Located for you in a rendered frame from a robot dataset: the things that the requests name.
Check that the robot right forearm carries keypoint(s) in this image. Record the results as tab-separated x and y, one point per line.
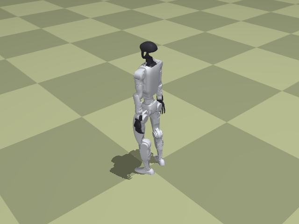
159	91

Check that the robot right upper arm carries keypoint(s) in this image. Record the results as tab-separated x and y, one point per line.
161	63

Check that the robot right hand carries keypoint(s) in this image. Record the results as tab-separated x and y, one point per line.
161	101

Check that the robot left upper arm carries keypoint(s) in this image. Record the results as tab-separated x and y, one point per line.
139	76

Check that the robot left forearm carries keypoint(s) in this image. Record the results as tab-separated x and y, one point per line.
138	106

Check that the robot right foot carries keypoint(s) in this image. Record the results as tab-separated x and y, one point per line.
161	161

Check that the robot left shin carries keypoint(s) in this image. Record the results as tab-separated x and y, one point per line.
145	155

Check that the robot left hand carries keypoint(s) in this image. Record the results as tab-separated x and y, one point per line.
137	125

